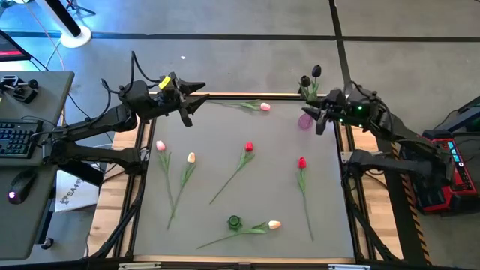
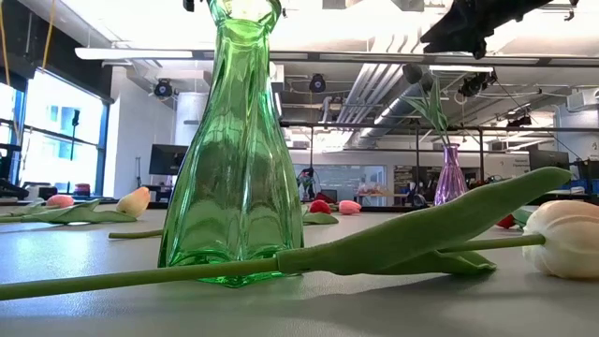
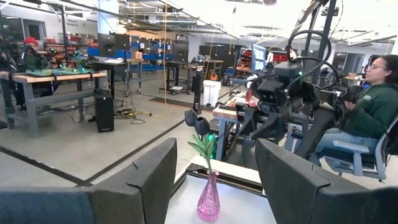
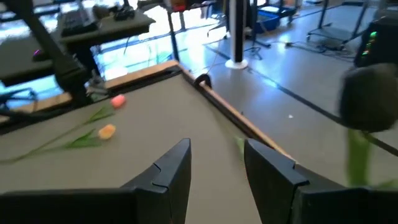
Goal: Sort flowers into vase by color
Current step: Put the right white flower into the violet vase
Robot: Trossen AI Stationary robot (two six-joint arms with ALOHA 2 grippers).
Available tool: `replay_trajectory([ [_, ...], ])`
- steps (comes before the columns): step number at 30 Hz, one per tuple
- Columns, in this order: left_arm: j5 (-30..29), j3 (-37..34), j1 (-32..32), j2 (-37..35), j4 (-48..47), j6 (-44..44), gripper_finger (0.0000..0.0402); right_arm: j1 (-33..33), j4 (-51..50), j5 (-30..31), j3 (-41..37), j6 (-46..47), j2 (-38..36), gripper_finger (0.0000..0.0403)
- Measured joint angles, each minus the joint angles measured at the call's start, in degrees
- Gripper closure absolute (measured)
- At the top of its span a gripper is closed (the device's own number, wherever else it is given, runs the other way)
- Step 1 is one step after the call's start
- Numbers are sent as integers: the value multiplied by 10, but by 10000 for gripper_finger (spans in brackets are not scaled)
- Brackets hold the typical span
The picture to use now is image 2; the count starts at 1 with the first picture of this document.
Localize black computer monitor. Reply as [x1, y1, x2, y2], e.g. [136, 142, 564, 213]
[148, 143, 189, 177]
[528, 149, 571, 172]

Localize green glass vase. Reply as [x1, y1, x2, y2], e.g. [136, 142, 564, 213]
[157, 0, 305, 288]

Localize white ceiling unit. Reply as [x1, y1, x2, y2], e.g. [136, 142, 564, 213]
[270, 63, 285, 93]

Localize long white light bar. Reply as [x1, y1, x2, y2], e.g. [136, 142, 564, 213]
[74, 46, 599, 66]

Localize white tulip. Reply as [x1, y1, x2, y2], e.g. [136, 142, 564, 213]
[0, 166, 599, 301]

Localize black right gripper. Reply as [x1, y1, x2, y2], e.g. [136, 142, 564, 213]
[419, 0, 556, 61]

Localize purple glass vase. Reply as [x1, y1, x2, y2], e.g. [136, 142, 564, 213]
[433, 142, 471, 208]

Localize black ceiling device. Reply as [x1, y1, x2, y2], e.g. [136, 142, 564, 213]
[506, 113, 533, 128]

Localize grey table mat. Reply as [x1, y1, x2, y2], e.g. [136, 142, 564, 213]
[0, 203, 599, 337]

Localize black metal rack frame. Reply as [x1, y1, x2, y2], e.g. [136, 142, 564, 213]
[279, 120, 599, 202]

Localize yellow hanging cable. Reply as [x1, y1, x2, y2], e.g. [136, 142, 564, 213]
[40, 0, 57, 71]

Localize black tripod stand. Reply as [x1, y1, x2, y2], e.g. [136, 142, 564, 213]
[68, 109, 81, 163]

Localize silver ventilation duct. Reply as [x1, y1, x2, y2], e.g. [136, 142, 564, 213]
[348, 63, 464, 151]

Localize blue storage bins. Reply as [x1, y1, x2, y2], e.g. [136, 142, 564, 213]
[559, 177, 599, 196]

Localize black ceiling spotlight cluster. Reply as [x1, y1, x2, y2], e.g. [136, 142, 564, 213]
[459, 69, 498, 98]

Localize peach tulip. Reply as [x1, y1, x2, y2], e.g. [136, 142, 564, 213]
[21, 185, 152, 226]

